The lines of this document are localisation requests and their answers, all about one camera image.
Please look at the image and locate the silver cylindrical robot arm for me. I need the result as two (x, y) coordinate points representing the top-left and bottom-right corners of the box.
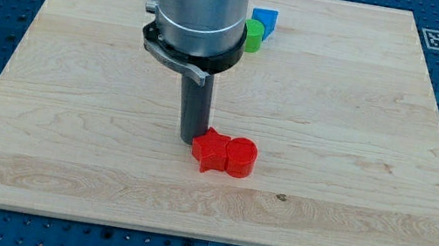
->
(155, 0), (249, 58)

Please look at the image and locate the red star block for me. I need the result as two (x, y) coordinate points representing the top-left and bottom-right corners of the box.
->
(191, 127), (232, 173)

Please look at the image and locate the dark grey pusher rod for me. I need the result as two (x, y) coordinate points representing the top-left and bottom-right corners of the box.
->
(180, 75), (214, 145)

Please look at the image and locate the red cylinder block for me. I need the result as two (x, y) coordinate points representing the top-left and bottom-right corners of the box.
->
(225, 137), (258, 179)

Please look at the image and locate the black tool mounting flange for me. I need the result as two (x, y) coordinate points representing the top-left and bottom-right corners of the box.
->
(142, 21), (247, 86)

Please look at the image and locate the green cylinder block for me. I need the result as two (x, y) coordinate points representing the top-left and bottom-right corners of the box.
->
(244, 18), (265, 53)

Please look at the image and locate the blue block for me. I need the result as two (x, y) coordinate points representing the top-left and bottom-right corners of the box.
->
(252, 7), (278, 41)

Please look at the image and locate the light wooden board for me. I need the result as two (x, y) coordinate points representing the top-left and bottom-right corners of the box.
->
(0, 0), (439, 246)

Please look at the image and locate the white fiducial marker tag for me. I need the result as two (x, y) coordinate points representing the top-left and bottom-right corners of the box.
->
(422, 28), (439, 51)

